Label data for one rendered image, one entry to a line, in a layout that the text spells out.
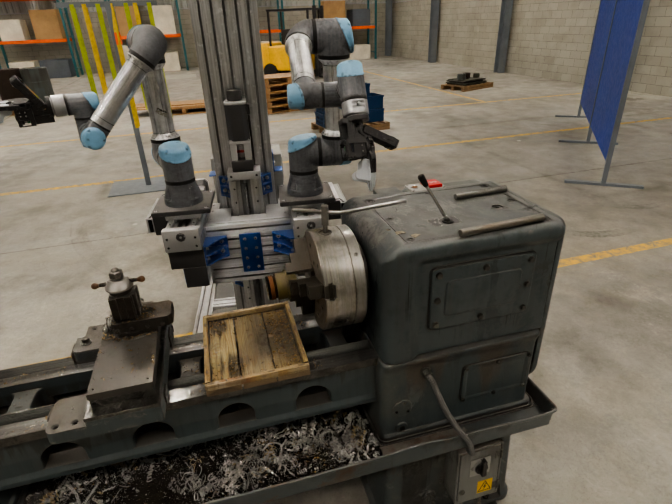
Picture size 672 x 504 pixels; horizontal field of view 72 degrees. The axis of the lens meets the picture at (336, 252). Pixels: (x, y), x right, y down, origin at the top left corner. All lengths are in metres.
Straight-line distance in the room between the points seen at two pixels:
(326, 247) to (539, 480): 1.50
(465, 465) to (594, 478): 0.78
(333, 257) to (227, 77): 0.97
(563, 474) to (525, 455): 0.16
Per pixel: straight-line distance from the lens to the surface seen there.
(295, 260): 1.43
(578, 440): 2.59
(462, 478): 1.89
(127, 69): 1.84
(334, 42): 1.77
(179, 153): 1.87
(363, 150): 1.31
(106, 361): 1.47
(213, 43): 1.98
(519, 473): 2.37
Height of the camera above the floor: 1.80
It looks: 27 degrees down
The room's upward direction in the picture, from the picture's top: 2 degrees counter-clockwise
